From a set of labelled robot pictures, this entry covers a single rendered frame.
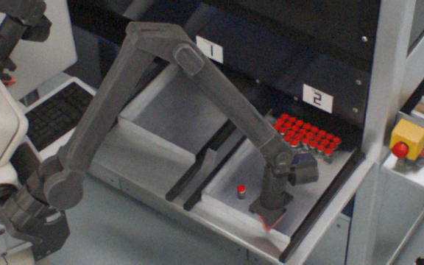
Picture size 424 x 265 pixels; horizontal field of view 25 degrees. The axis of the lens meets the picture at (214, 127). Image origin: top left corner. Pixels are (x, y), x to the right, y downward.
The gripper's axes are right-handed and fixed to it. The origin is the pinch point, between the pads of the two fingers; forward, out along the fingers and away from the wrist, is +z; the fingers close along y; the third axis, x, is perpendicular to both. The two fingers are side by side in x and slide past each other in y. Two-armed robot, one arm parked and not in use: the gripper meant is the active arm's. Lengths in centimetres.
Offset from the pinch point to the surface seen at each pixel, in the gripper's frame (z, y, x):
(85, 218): 88, 32, 93
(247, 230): 3.7, -0.9, 4.8
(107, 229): 88, 34, 83
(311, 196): 0.5, 16.7, -2.0
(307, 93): -16.1, 32.4, 12.1
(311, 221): 0.0, 8.9, -7.0
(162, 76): -3, 26, 55
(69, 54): 3, 21, 87
